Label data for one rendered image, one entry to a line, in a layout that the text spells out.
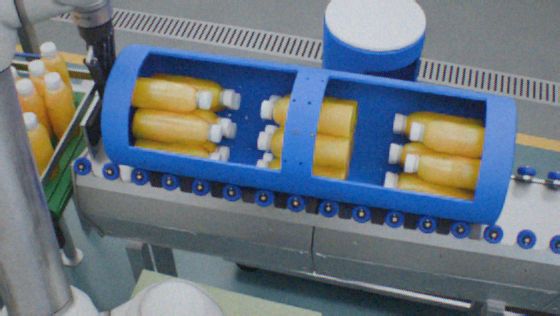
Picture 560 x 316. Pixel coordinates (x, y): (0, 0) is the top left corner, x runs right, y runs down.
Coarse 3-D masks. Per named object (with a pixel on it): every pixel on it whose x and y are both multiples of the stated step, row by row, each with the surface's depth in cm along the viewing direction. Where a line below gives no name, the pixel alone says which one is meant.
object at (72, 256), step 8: (80, 88) 207; (88, 88) 207; (56, 224) 178; (64, 224) 258; (56, 232) 179; (64, 232) 260; (64, 240) 184; (72, 240) 267; (64, 248) 267; (72, 248) 268; (64, 256) 275; (72, 256) 271; (80, 256) 275; (64, 264) 273; (72, 264) 272; (0, 296) 219; (0, 304) 221
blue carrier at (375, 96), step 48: (144, 48) 168; (240, 96) 183; (336, 96) 177; (384, 96) 174; (432, 96) 170; (480, 96) 157; (240, 144) 183; (288, 144) 155; (384, 144) 179; (288, 192) 166; (336, 192) 159; (384, 192) 156; (480, 192) 151
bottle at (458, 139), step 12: (420, 132) 158; (432, 132) 157; (444, 132) 156; (456, 132) 156; (468, 132) 156; (480, 132) 155; (432, 144) 157; (444, 144) 156; (456, 144) 156; (468, 144) 155; (480, 144) 155; (468, 156) 158; (480, 156) 156
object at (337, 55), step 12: (324, 24) 205; (324, 36) 207; (324, 48) 210; (336, 48) 202; (348, 48) 198; (408, 48) 198; (420, 48) 204; (324, 60) 212; (336, 60) 205; (348, 60) 201; (360, 60) 199; (372, 60) 198; (384, 60) 198; (396, 60) 199; (408, 60) 202; (360, 72) 202; (372, 72) 238; (384, 72) 236; (396, 72) 233; (408, 72) 227
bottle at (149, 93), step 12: (144, 84) 166; (156, 84) 166; (168, 84) 165; (180, 84) 165; (132, 96) 166; (144, 96) 165; (156, 96) 165; (168, 96) 164; (180, 96) 164; (192, 96) 165; (144, 108) 169; (156, 108) 167; (168, 108) 166; (180, 108) 165; (192, 108) 166
